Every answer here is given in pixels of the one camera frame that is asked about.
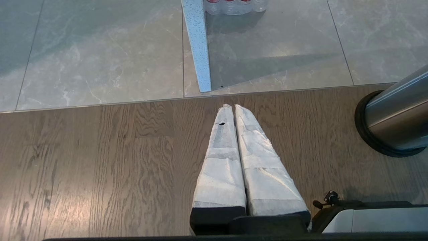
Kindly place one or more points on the white speckled panel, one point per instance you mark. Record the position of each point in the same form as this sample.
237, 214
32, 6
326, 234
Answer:
199, 43

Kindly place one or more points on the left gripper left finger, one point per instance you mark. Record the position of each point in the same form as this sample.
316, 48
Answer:
220, 180

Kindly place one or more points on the shrink-wrapped water bottle pack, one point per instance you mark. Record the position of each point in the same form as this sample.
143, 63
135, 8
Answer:
235, 6

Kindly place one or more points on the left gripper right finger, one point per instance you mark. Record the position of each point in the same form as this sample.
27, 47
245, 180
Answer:
267, 180

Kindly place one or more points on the silver metal column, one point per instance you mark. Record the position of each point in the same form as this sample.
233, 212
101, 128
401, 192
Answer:
394, 117

